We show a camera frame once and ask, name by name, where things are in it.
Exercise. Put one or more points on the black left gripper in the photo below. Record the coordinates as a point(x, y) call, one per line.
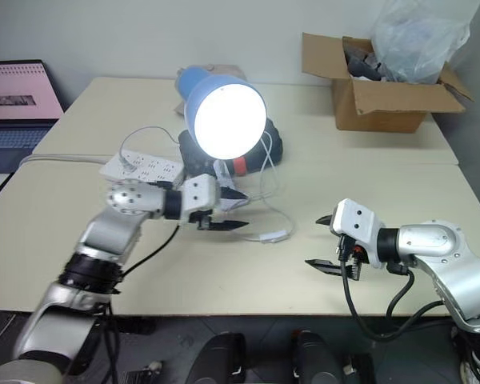
point(202, 219)

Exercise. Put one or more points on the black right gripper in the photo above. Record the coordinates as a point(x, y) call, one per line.
point(354, 256)

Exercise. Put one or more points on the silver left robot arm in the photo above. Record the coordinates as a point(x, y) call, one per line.
point(104, 230)

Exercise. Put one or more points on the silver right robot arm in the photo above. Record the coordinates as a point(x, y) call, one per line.
point(444, 256)

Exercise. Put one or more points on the blue desk lamp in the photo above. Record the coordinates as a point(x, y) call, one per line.
point(224, 116)

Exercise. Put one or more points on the black base with red band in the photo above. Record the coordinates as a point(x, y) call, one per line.
point(274, 150)

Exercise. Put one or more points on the white power strip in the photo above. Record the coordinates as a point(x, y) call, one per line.
point(144, 166)

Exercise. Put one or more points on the dark rounded shape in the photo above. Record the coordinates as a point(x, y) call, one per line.
point(316, 358)
point(220, 358)

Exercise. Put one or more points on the brown cardboard box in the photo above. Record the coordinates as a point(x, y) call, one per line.
point(384, 108)

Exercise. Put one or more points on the dark items in box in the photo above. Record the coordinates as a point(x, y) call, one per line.
point(362, 64)

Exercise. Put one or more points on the clear plastic bag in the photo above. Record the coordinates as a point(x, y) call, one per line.
point(420, 40)

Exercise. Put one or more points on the open laptop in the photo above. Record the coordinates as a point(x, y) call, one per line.
point(16, 108)

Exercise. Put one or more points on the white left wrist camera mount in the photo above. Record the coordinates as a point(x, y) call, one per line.
point(200, 194)

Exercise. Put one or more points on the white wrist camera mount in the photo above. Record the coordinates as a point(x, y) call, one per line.
point(200, 194)
point(354, 222)

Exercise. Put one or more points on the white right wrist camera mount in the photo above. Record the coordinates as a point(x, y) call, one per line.
point(354, 222)

